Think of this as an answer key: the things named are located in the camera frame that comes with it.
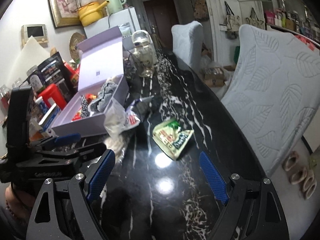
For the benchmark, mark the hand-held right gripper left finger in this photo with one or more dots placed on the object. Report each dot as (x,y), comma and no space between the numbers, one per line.
(101,177)

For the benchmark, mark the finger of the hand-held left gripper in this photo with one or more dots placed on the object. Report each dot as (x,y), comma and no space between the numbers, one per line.
(82,152)
(67,139)

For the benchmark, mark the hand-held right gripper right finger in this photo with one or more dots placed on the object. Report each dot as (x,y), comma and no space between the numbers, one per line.
(213,177)

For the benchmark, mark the red sauce packet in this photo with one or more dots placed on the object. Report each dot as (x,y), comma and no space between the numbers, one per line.
(78,115)

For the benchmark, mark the checkered fabric scrunchie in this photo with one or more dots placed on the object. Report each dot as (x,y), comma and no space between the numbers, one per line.
(85,106)

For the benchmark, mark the clear zip bag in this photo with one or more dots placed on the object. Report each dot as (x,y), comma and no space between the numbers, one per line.
(115,120)

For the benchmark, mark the green snack packet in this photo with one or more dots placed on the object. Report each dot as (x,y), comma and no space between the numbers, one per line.
(172,138)

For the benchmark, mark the checkered frilled cloth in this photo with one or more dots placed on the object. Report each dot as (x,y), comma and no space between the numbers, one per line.
(103,95)

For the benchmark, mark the purple gift box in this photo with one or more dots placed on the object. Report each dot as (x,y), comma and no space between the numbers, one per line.
(100,62)

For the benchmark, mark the person's left hand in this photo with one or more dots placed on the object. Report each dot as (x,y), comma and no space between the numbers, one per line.
(17,197)

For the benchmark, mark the blue white tablet tube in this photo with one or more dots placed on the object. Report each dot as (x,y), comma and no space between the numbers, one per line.
(41,106)

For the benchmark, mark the white blue medicine box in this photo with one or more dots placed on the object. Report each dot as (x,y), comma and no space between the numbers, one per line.
(50,116)

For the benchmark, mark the cluster of clear plastic jars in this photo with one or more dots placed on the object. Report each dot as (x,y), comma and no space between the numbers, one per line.
(35,82)

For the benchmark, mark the red plastic canister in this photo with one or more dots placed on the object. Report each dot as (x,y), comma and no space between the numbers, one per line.
(51,95)

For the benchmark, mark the black snack pouch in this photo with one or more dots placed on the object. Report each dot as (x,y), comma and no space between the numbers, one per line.
(53,72)

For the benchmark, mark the red snack packets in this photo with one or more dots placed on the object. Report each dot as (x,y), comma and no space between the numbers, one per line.
(72,75)

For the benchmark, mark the white foam board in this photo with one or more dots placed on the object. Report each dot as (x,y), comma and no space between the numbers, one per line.
(28,55)

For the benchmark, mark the woven straw fan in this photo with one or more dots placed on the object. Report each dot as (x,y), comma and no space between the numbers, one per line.
(76,46)

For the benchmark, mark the printed cardboard box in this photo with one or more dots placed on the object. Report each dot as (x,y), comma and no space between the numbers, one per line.
(213,77)

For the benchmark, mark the light blue leaf-pattern chair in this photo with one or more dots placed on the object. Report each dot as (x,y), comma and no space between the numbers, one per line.
(187,42)
(272,92)

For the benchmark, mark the glass mug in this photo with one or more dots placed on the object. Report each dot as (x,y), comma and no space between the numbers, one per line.
(146,70)

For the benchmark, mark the gold framed picture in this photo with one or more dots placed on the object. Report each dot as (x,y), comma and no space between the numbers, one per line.
(65,5)

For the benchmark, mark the green bag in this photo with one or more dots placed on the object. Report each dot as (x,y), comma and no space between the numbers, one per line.
(237,55)

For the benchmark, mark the yellow pot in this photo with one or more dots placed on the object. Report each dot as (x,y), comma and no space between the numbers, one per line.
(90,15)

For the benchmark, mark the white mini fridge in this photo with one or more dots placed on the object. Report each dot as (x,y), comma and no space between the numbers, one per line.
(117,21)

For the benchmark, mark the clear plastic bag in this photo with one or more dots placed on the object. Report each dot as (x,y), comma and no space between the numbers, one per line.
(88,0)

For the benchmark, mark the green electric kettle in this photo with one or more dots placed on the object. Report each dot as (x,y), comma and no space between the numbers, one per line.
(113,2)

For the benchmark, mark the dark brown door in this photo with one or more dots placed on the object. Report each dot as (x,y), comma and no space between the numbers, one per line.
(160,17)

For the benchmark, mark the white tote bag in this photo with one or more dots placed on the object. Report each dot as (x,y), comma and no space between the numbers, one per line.
(256,21)
(232,20)

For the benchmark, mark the brown patterned tote bag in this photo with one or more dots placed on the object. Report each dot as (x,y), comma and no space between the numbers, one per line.
(201,7)

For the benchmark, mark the row of cosmetic bottles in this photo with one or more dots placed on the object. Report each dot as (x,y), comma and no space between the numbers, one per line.
(292,18)

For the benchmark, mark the wall intercom panel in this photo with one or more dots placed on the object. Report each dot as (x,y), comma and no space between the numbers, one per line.
(35,33)

